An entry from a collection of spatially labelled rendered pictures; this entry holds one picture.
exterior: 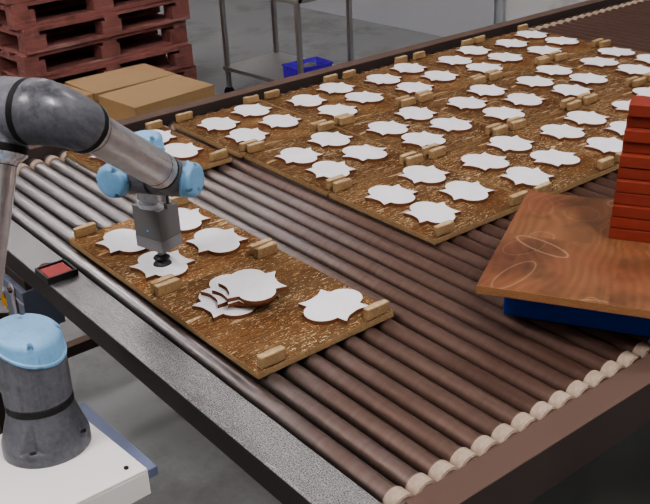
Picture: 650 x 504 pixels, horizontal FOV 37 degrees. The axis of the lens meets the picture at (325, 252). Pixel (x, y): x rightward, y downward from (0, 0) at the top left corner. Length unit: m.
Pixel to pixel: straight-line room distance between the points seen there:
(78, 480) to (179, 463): 1.52
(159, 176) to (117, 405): 1.69
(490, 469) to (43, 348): 0.75
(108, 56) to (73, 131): 5.00
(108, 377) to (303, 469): 2.09
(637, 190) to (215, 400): 0.96
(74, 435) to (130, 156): 0.51
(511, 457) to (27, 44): 5.17
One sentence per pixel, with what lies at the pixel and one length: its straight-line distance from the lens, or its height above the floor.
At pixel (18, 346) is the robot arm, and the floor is 1.14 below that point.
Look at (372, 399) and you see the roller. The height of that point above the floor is 0.92.
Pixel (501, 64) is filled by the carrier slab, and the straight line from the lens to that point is 3.79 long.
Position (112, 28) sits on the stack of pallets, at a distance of 6.65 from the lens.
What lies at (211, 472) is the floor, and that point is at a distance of 3.12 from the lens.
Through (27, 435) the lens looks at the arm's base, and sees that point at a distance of 1.71.
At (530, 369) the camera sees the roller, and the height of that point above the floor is 0.91.
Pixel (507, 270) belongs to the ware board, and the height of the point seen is 1.04.
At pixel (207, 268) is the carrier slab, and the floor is 0.94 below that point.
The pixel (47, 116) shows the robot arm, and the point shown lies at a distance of 1.68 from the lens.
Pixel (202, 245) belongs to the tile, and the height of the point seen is 0.95.
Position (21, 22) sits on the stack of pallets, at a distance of 6.36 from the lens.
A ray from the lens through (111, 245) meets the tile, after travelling 2.39.
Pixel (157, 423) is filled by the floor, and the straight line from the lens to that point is 3.36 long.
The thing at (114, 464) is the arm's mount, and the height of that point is 0.92.
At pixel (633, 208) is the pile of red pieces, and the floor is 1.11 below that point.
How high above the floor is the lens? 1.94
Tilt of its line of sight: 26 degrees down
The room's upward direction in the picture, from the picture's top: 3 degrees counter-clockwise
